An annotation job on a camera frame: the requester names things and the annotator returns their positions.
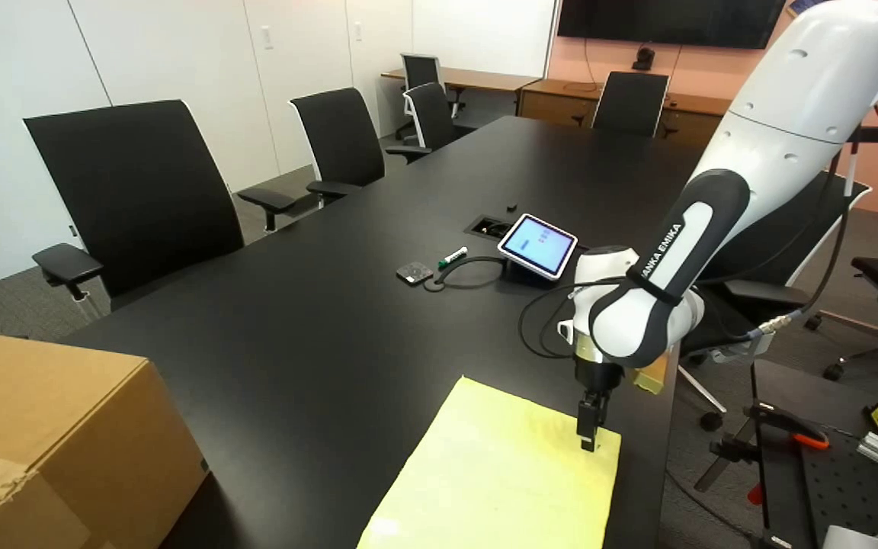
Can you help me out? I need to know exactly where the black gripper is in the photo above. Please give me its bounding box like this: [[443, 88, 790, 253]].
[[571, 354, 629, 456]]

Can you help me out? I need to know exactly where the yellow towel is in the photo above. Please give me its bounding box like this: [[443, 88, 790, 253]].
[[352, 376, 626, 549]]

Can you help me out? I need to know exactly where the black tripod stand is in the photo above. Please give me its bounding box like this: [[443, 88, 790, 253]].
[[743, 361, 799, 549]]

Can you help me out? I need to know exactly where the white tablet on stand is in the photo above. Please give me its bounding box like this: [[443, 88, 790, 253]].
[[493, 210, 583, 285]]

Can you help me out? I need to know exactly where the small black phone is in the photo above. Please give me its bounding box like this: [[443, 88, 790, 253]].
[[393, 260, 440, 291]]

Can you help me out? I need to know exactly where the wooden cabinet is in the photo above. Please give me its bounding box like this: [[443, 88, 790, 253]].
[[515, 77, 728, 155]]

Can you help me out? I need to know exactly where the light wooden desk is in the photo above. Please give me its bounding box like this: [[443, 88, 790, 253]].
[[377, 65, 541, 117]]

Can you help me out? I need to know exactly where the large black office chair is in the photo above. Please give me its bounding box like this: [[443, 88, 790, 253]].
[[21, 99, 250, 314]]

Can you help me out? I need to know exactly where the brown cardboard box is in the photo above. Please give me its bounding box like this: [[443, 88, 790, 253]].
[[0, 325, 209, 549]]

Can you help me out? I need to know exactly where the yellowish wrist camera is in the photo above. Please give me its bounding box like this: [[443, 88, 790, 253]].
[[629, 358, 674, 400]]

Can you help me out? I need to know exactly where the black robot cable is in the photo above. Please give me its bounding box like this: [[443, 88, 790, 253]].
[[515, 281, 576, 361]]

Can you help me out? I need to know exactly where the black looped table cable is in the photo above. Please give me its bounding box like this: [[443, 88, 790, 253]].
[[423, 253, 509, 296]]

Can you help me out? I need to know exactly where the black clamp orange handle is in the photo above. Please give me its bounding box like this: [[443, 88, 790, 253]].
[[709, 400, 832, 466]]

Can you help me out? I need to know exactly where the black wall television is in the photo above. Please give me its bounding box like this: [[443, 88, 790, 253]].
[[554, 0, 790, 52]]

